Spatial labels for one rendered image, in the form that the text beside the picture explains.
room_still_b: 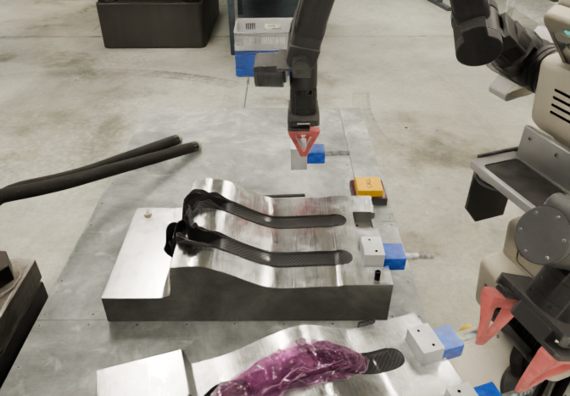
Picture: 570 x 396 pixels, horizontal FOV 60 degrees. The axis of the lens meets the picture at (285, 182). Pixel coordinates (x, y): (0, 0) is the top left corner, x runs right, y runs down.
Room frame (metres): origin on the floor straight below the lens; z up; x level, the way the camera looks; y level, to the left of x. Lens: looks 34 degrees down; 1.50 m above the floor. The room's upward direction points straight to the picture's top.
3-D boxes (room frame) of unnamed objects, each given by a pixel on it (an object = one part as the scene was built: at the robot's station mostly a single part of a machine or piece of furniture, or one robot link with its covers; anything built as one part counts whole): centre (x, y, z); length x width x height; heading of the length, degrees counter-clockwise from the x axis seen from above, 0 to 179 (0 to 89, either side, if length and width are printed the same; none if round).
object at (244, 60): (3.94, 0.10, 0.11); 0.61 x 0.41 x 0.22; 90
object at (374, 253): (0.67, -0.20, 0.89); 0.13 x 0.05 x 0.05; 90
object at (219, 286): (0.73, 0.07, 0.87); 0.50 x 0.26 x 0.14; 90
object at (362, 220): (0.77, -0.16, 0.87); 0.05 x 0.05 x 0.04; 0
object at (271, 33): (3.94, 0.10, 0.28); 0.61 x 0.41 x 0.15; 90
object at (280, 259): (0.72, 0.05, 0.92); 0.35 x 0.16 x 0.09; 90
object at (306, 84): (0.96, -0.03, 1.12); 0.07 x 0.06 x 0.07; 84
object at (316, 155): (0.96, -0.08, 0.93); 0.13 x 0.05 x 0.05; 89
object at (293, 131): (0.95, -0.04, 0.99); 0.07 x 0.07 x 0.09; 89
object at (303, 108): (0.96, -0.04, 1.06); 0.10 x 0.07 x 0.07; 179
